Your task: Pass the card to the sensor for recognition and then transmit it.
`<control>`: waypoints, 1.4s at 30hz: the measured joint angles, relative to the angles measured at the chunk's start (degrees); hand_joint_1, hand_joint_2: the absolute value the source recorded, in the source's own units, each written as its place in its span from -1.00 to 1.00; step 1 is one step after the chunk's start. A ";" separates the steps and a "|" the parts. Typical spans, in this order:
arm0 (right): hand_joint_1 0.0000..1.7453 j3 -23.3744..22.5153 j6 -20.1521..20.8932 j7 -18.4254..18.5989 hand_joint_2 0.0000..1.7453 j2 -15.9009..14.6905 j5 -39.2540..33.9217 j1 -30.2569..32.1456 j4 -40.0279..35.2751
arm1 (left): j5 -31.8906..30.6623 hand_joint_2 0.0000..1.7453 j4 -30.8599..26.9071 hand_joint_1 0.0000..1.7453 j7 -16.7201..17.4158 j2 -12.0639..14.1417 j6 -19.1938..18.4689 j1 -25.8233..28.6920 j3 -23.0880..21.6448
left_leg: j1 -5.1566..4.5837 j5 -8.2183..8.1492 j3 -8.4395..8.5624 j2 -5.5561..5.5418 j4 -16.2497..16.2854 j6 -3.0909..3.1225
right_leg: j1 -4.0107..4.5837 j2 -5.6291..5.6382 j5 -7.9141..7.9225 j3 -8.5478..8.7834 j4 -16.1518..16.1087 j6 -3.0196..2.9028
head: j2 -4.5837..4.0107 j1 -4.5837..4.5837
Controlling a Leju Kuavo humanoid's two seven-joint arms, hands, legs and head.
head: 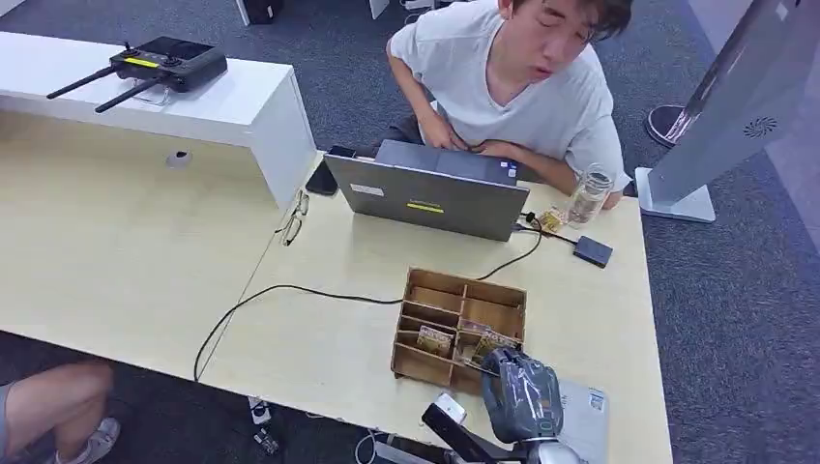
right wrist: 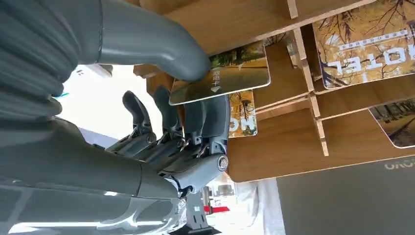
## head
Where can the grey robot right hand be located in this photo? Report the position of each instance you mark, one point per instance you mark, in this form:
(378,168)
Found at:
(522,400)

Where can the person's right hand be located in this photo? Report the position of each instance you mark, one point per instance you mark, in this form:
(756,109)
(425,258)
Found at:
(442,134)

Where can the person's left hand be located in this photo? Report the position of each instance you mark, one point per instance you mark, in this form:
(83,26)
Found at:
(613,200)

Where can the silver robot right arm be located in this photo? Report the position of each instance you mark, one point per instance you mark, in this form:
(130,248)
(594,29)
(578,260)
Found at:
(554,453)

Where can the clear glass jar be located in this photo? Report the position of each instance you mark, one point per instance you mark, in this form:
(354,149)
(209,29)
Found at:
(589,195)

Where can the small black box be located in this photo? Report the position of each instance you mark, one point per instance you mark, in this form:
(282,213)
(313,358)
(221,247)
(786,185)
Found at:
(593,251)

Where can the small yellow packet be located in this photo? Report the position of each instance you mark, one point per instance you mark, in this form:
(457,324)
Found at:
(552,220)

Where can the grey laptop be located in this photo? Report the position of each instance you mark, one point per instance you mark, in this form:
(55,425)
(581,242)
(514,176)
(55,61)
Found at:
(435,198)

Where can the flat grey device with sticker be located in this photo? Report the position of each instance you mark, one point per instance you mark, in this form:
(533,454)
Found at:
(586,416)

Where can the person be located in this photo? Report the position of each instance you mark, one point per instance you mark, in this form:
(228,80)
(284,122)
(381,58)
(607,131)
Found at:
(512,96)

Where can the black round base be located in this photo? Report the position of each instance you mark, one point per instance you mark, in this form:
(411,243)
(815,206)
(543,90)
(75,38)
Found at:
(663,121)

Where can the wooden card box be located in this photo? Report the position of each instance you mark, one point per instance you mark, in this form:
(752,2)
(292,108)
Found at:
(423,366)

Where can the black phone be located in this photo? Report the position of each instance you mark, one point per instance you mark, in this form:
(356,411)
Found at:
(320,179)

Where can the silver kiosk stand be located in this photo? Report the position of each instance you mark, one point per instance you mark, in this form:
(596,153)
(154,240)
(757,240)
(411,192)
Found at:
(737,96)

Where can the eyeglasses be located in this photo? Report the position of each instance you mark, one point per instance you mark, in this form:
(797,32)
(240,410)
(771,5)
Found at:
(295,221)

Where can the white desk shelf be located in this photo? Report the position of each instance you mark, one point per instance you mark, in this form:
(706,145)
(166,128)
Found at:
(224,109)

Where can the black floor box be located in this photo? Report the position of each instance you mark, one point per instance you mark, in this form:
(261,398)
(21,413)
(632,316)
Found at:
(259,9)

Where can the black plug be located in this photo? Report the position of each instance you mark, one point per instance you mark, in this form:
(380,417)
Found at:
(267,440)

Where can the white power strip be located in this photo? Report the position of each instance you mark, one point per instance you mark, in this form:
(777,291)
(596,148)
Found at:
(259,411)

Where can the black remote controller with antennas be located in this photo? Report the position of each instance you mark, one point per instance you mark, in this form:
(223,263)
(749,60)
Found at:
(166,63)

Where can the clear plastic stand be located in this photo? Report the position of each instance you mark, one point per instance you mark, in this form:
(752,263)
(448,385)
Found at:
(154,97)

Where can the grey shoe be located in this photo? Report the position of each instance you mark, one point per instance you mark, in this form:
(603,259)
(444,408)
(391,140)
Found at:
(99,442)

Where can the seated person's leg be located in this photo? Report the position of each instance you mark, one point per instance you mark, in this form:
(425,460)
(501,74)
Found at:
(51,403)

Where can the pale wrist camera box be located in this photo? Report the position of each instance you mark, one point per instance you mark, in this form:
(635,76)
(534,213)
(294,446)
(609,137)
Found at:
(451,408)

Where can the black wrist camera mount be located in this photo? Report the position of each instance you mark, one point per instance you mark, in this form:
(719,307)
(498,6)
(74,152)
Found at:
(461,438)

